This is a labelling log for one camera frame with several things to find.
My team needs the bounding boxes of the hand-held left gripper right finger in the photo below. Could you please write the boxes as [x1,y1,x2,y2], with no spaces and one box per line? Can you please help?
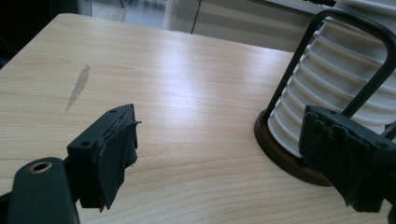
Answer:
[298,104,396,214]

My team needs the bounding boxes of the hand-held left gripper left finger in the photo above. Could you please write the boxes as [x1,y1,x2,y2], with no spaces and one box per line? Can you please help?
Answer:
[65,103,143,213]

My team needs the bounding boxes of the short stack of white cups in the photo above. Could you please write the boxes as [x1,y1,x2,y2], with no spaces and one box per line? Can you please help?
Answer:
[266,0,396,160]

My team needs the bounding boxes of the black hanging cable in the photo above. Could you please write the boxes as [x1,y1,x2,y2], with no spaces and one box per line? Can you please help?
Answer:
[190,0,204,35]

